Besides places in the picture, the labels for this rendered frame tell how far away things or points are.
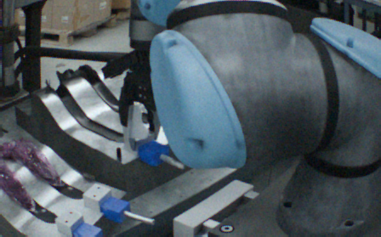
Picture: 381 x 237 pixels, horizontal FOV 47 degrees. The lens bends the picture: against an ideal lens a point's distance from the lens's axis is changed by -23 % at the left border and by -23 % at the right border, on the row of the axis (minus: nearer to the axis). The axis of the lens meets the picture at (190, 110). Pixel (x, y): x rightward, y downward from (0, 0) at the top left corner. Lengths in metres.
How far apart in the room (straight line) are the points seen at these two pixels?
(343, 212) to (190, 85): 0.23
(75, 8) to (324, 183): 4.46
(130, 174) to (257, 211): 0.46
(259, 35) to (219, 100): 0.06
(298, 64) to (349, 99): 0.06
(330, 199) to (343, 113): 0.11
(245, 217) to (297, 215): 0.08
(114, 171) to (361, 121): 0.65
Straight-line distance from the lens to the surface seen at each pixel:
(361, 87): 0.46
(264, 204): 0.61
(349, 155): 0.50
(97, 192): 0.91
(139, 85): 0.94
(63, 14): 4.99
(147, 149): 1.00
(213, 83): 0.40
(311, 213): 0.53
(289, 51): 0.44
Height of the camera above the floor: 1.38
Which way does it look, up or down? 24 degrees down
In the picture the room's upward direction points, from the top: 1 degrees clockwise
